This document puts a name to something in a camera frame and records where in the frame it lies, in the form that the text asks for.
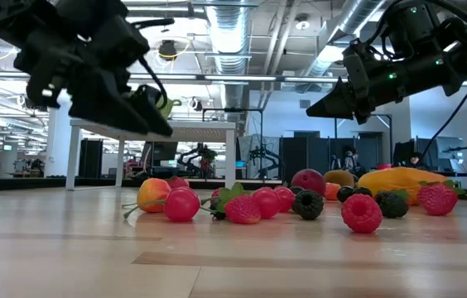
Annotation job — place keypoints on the green colander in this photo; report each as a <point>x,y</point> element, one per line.
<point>167,108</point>

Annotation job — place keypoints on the tall black cabinet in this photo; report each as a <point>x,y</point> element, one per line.
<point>90,159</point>

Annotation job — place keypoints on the black toy blackberry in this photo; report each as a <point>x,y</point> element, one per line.
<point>297,189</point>
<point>308,205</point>
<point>391,206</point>

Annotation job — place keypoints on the black metal table frame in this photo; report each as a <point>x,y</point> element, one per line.
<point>30,183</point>

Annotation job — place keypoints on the red bowl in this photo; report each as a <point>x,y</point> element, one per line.
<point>383,166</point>

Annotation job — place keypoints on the dark red toy plum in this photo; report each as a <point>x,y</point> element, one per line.
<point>308,180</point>

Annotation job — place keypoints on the orange yellow toy fruit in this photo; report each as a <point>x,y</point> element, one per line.
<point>150,192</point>
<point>332,191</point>

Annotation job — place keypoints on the large silver ribbed duct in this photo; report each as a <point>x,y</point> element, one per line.
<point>229,37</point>

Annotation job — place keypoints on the red toy cherry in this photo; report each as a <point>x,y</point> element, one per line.
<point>286,198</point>
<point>267,203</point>
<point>181,205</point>

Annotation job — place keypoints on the black background rig frame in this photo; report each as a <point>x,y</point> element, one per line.
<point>233,109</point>
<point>391,136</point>

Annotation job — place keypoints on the person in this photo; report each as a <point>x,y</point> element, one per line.
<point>351,157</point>
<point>415,159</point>

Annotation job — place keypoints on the yellow orange toy mango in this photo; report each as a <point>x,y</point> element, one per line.
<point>399,178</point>

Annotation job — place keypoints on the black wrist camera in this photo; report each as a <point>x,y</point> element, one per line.
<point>355,62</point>
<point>121,41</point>

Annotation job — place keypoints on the brown toy kiwi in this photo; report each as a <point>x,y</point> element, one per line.
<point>339,177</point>

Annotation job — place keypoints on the red toy raspberry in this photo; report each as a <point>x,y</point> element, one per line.
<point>361,213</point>
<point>242,210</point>

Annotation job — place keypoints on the black partition panel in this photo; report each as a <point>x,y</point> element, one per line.
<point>299,157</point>

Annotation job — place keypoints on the white ceiling smoke detector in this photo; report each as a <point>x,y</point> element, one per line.
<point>302,24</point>

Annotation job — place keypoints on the long ceiling light rail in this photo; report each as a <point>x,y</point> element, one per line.
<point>237,78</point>

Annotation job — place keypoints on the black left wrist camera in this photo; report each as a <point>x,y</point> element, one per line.
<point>121,41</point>

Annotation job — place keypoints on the dark round toy berry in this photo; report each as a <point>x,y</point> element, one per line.
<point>362,191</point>
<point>344,193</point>

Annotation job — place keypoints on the white square pillar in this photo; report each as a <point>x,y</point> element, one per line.
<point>57,145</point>

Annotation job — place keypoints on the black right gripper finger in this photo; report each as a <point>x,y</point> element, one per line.
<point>337,111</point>
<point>339,93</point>

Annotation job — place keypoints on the dark background monitor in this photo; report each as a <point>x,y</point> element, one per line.
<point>163,151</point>

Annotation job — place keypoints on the black background robot arm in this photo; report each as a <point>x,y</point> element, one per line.
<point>264,155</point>
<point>205,159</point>

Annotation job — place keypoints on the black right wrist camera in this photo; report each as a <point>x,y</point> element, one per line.
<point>355,62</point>

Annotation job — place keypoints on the slanted silver ribbed duct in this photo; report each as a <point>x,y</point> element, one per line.
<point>362,14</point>

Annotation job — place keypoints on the background computer monitor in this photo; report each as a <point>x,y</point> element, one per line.
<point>449,147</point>

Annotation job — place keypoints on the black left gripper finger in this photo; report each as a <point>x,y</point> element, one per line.
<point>152,111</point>
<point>101,103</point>

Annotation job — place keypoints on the small black ceiling spotlight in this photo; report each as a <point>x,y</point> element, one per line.
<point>195,103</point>

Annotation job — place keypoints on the small red toy berry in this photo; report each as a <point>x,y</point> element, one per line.
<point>215,194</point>

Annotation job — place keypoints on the white perforated shelf riser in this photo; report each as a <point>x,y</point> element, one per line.
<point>200,131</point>

